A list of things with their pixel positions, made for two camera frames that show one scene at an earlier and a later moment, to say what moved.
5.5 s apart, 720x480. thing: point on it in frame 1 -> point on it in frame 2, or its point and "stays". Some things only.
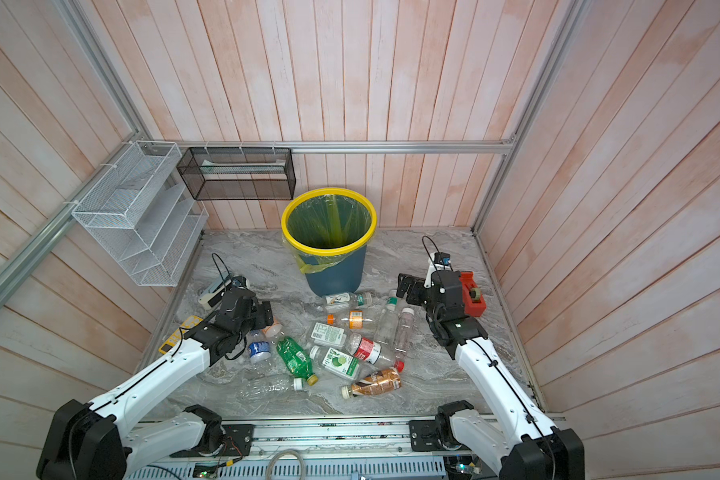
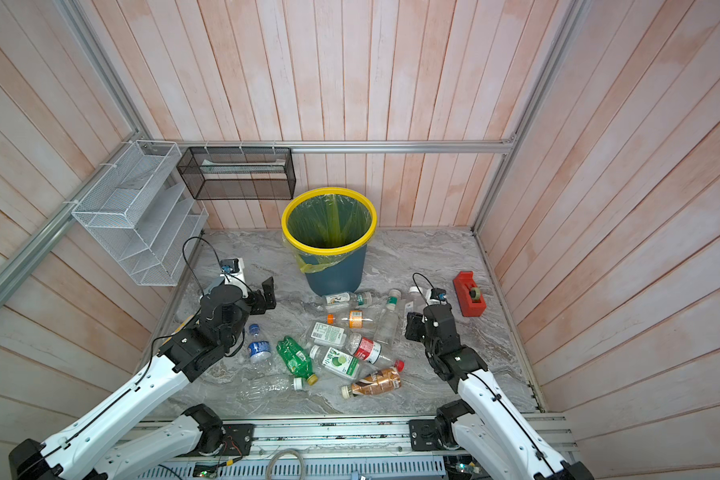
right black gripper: (406, 284) -> (413, 325)
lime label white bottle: (336, 362) stays
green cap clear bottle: (388, 325) stays
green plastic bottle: (299, 362) stays
